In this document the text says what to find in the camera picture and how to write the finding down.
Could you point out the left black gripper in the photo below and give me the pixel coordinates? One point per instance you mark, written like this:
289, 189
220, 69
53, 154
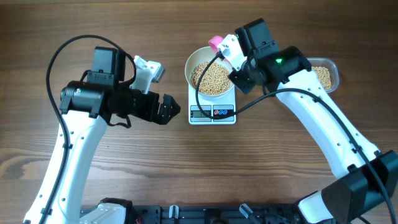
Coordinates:
163, 117

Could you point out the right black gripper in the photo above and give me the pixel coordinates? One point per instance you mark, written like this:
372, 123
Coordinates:
245, 86

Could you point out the pink plastic scoop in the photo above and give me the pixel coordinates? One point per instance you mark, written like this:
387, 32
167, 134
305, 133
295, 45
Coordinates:
216, 43

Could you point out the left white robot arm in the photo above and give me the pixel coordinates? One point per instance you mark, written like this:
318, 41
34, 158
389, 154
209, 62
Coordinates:
117, 84

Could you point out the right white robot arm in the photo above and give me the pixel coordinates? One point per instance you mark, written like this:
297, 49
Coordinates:
365, 176

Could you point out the white digital kitchen scale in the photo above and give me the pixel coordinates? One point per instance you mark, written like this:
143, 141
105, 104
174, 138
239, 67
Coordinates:
223, 105

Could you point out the soybeans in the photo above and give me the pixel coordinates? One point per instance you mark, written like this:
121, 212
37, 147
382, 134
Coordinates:
214, 82

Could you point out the clear plastic container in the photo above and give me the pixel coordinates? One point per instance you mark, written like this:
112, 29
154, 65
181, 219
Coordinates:
327, 73

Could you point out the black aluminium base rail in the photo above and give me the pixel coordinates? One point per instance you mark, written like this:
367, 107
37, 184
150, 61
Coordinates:
268, 214

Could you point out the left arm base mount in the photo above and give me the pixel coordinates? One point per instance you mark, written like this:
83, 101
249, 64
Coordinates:
112, 211

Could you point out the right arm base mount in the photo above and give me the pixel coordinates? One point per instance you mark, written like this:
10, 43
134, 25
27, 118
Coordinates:
313, 208

